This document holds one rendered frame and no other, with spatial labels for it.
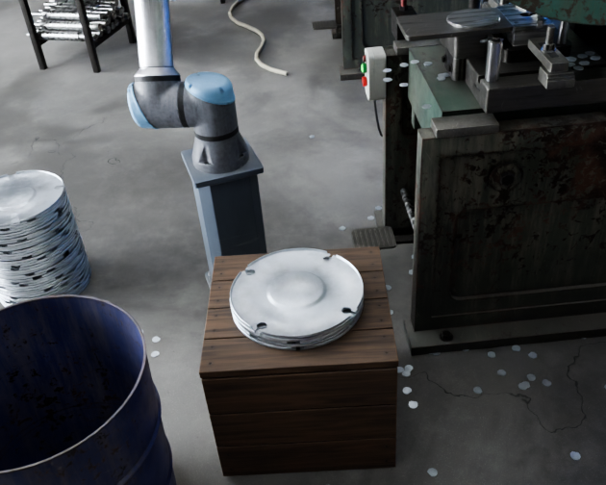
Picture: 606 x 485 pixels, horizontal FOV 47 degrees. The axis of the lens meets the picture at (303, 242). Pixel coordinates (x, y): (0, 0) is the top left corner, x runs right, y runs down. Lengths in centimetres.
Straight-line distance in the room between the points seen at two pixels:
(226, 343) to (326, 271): 28
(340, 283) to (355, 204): 96
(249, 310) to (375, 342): 27
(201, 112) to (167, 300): 65
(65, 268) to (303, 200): 85
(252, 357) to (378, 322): 28
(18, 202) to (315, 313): 103
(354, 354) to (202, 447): 51
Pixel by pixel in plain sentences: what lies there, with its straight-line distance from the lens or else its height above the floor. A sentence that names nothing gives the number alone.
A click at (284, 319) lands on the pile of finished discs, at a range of 145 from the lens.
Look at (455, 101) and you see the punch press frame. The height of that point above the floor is 64.
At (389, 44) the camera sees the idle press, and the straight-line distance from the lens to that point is 343.
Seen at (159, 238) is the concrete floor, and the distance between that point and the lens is 242.
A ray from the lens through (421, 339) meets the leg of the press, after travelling 191.
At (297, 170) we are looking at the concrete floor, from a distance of 268.
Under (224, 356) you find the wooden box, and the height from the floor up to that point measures 35.
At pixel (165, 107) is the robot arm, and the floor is 63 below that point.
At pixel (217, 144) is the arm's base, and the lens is 180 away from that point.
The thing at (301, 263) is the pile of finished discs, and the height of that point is 39.
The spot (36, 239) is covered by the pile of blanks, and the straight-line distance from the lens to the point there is 211.
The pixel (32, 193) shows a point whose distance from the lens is 218.
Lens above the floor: 138
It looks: 37 degrees down
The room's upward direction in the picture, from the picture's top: 5 degrees counter-clockwise
